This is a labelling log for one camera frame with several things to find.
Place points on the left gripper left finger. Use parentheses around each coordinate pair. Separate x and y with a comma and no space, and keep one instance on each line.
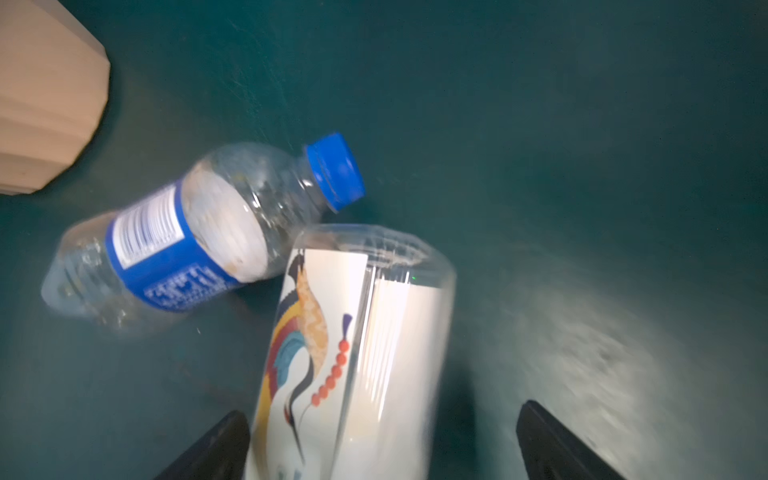
(218,454)

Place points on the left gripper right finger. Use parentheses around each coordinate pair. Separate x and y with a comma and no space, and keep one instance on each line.
(550,451)

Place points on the blue cap clear bottle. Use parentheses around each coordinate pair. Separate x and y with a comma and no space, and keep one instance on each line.
(231,220)

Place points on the peach ribbed flower pot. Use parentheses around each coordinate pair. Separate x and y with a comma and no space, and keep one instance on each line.
(55,79)

